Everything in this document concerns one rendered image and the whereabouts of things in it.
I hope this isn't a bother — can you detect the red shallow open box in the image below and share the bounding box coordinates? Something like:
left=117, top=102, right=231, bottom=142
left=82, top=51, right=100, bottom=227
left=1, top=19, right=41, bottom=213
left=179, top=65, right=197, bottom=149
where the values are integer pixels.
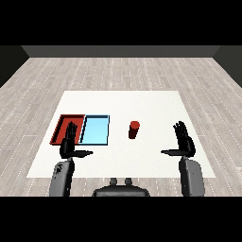
left=49, top=113, right=86, bottom=147

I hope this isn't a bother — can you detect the red can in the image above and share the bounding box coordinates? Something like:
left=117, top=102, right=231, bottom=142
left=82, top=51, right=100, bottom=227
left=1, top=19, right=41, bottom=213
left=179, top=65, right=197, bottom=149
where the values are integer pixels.
left=128, top=120, right=141, bottom=140

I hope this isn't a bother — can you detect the dark grey robot body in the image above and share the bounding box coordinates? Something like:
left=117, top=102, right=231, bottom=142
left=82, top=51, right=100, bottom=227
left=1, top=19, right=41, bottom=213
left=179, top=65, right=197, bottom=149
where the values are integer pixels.
left=92, top=178, right=151, bottom=198

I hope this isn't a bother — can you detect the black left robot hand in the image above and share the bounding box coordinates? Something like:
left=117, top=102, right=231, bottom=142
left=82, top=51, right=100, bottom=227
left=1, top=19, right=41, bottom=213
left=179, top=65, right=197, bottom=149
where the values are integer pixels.
left=59, top=121, right=95, bottom=160

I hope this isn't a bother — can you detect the light blue shallow open box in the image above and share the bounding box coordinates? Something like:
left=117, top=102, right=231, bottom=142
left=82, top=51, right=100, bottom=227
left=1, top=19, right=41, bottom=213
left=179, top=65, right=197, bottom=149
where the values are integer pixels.
left=78, top=114, right=111, bottom=147

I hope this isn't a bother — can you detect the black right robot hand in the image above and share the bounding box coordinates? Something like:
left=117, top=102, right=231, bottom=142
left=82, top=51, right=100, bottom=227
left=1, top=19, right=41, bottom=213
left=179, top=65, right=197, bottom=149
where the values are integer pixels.
left=160, top=120, right=197, bottom=159

